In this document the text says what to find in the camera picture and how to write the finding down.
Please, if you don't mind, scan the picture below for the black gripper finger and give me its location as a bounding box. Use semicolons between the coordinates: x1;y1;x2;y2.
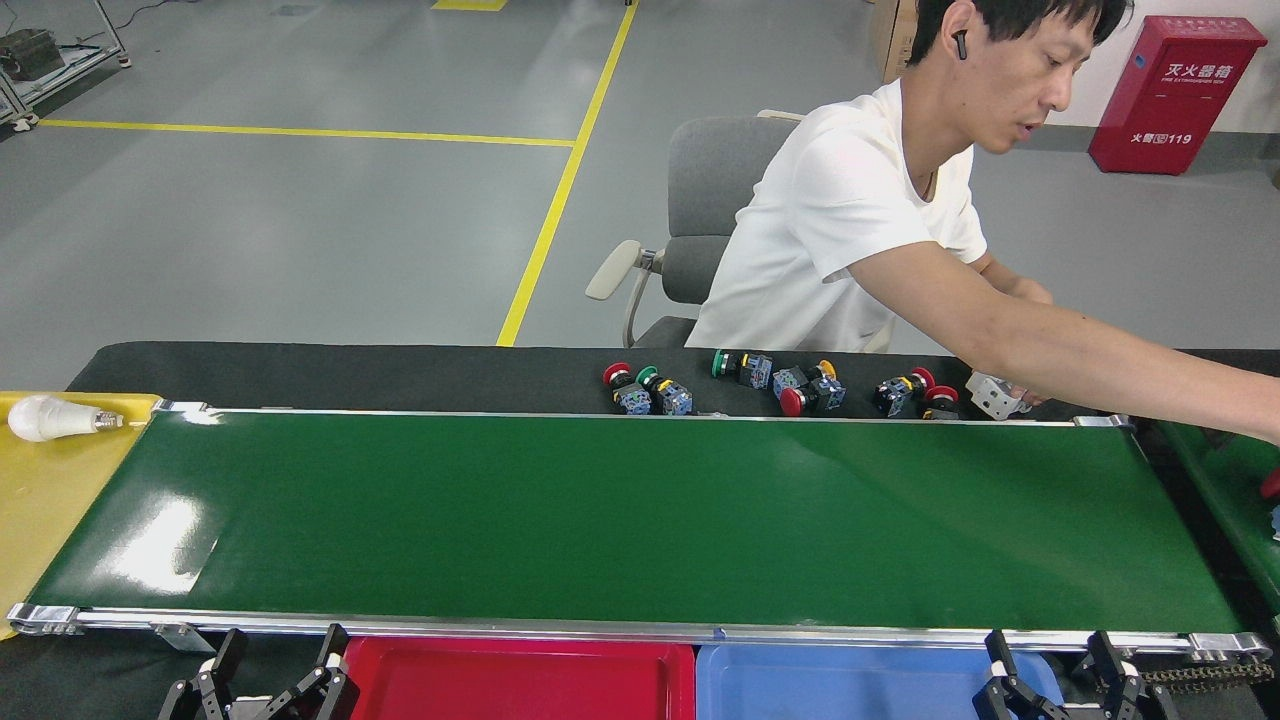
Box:
255;624;361;720
972;630;1069;720
158;628;249;720
1072;630;1181;720

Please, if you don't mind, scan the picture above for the white circuit breaker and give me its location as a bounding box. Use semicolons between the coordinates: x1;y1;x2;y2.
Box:
965;371;1031;421

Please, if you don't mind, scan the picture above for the green infeed conveyor belt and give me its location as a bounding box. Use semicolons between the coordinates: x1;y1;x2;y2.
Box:
1155;420;1280;621

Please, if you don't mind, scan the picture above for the yellow plastic tray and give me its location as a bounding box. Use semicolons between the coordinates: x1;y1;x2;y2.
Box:
0;390;163;641

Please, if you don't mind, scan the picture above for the long green conveyor belt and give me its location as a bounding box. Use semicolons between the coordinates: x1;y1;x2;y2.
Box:
5;400;1276;666

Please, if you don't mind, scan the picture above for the blue plastic bin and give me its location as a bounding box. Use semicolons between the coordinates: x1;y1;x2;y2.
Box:
695;643;1066;720

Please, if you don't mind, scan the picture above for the red plastic bin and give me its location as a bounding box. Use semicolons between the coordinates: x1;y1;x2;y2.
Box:
343;637;698;720

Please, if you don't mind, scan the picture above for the white light bulb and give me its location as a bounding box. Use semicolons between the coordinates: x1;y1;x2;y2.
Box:
7;395;126;443

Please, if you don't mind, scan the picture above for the person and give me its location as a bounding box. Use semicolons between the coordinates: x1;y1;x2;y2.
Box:
685;0;1280;446

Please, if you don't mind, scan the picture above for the red fire extinguisher box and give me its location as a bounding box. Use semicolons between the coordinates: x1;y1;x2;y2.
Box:
1088;15;1269;176

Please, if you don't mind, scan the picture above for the grey office chair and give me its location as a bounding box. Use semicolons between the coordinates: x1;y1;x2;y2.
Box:
585;110;896;351

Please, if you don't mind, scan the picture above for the metal wheeled rack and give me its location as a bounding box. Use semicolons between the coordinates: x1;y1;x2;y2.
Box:
0;0;131;131

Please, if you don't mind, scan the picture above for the dark grey box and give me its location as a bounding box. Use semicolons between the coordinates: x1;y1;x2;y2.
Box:
0;28;66;81

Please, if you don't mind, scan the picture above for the brown cardboard box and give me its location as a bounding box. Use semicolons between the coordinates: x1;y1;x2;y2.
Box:
868;0;921;83

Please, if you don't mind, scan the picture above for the black drive chain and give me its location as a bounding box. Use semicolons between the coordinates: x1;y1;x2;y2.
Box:
1140;660;1276;696

